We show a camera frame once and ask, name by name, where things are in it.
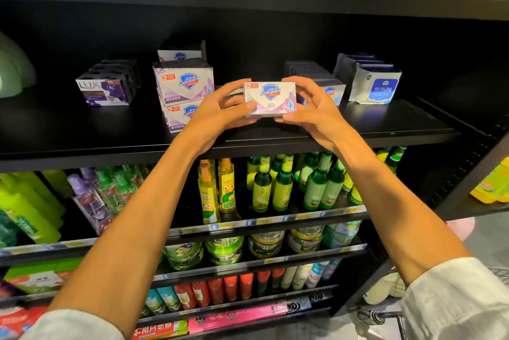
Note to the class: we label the person's left hand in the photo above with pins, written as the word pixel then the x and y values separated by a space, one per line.
pixel 213 119

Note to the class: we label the person's right hand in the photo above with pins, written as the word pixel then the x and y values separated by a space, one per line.
pixel 318 117

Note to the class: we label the black store shelf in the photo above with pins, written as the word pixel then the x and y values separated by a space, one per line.
pixel 79 133

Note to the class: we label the pale green pump soap bottle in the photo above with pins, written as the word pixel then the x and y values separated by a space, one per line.
pixel 12 65

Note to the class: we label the person's right forearm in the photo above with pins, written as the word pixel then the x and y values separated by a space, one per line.
pixel 402 212

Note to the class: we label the person's left forearm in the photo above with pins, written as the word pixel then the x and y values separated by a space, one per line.
pixel 127 244

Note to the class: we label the row of white blue soap boxes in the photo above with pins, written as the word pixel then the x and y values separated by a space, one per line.
pixel 328 89

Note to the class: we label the row of white upright packs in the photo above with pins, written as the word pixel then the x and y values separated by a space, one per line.
pixel 374 85

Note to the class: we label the row of purple soap boxes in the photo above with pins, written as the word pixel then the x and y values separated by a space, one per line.
pixel 107 85

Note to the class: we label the green lidded wipe tub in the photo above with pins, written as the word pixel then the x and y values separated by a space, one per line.
pixel 225 251
pixel 184 256
pixel 342 234
pixel 267 244
pixel 305 239

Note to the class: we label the row of white small bottles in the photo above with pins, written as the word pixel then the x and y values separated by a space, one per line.
pixel 310 274

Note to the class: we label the cream white pouch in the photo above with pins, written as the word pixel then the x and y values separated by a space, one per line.
pixel 384 288

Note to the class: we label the yellow detergent jug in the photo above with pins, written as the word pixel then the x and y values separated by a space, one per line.
pixel 493 183

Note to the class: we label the long pink packet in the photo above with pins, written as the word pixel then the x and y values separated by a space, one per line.
pixel 246 316

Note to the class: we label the yellow red packets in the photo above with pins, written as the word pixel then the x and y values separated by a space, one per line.
pixel 159 329

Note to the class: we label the green white box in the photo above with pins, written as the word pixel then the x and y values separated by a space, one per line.
pixel 40 276

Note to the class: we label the red snack packet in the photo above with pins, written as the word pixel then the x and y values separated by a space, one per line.
pixel 22 324

